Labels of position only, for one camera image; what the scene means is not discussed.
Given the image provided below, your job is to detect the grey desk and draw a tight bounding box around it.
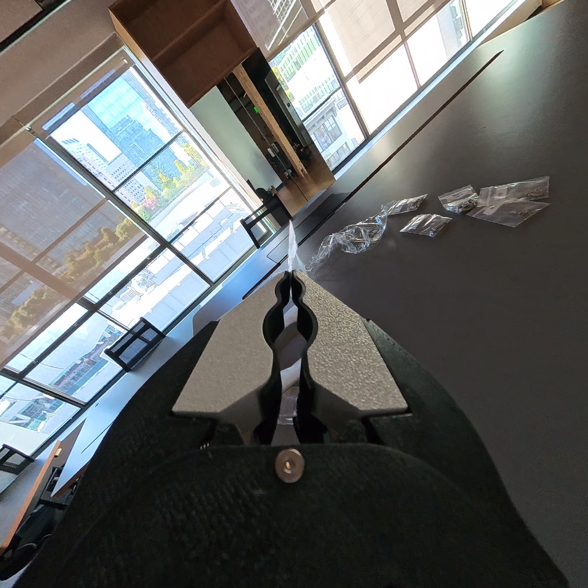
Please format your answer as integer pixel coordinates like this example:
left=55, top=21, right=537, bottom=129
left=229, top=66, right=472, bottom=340
left=190, top=0, right=588, bottom=588

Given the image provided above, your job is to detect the wooden door frame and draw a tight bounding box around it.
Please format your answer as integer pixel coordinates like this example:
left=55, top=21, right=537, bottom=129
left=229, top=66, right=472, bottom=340
left=216, top=62, right=336, bottom=203

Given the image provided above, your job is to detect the wooden wall cabinet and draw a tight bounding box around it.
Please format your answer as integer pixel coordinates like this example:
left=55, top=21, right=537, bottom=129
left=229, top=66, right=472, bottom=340
left=109, top=0, right=258, bottom=108

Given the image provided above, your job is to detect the small clear screw bag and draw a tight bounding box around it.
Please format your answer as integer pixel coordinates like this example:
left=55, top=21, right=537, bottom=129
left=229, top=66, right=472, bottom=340
left=276, top=220, right=313, bottom=428

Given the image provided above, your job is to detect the clear bag of long screws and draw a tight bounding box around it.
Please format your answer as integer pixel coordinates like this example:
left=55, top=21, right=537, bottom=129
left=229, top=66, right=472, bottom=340
left=400, top=213, right=453, bottom=238

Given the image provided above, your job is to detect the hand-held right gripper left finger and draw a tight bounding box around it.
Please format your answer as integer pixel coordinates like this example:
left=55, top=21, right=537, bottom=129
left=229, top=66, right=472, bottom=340
left=171, top=271, right=293, bottom=445

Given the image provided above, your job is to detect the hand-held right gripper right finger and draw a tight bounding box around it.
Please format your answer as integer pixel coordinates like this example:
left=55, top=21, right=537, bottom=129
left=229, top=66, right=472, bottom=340
left=295, top=270, right=410, bottom=445

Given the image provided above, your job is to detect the bag of round-head screws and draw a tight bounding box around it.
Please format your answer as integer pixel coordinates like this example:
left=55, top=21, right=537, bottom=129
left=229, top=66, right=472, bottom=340
left=438, top=185, right=481, bottom=214

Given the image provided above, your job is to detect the clear bag single screw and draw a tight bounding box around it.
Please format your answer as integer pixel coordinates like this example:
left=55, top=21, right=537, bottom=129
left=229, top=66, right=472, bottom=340
left=478, top=176, right=550, bottom=203

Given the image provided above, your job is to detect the tall window with blinds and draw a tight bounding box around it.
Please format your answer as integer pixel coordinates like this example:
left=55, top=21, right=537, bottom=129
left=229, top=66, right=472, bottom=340
left=266, top=0, right=522, bottom=172

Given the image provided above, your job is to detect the clear bag of hardware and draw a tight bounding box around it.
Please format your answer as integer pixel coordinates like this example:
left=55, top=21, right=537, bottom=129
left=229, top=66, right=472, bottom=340
left=381, top=194, right=428, bottom=217

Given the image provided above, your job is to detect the crumpled clear plastic wrap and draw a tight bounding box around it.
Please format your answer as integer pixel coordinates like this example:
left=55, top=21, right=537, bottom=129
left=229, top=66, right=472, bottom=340
left=307, top=209, right=391, bottom=272

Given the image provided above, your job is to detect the large grid window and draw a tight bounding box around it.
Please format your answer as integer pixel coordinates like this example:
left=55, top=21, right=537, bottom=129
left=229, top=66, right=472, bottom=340
left=0, top=43, right=242, bottom=460

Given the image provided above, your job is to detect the clear bag of small nuts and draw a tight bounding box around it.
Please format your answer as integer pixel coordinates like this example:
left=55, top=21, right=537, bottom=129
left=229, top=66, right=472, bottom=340
left=466, top=200, right=550, bottom=228

